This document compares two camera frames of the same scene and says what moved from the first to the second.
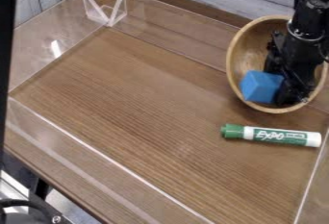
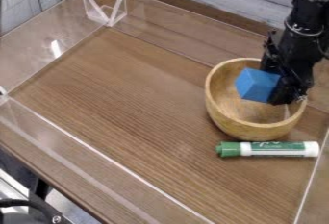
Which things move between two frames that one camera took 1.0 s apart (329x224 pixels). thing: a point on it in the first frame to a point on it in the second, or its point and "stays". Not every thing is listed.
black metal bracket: x=54 y=216 stays
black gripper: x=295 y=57 stays
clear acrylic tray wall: x=118 y=97 stays
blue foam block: x=260 y=86 stays
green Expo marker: x=286 y=136 to x=231 y=149
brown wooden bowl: x=247 y=56 to x=244 y=117
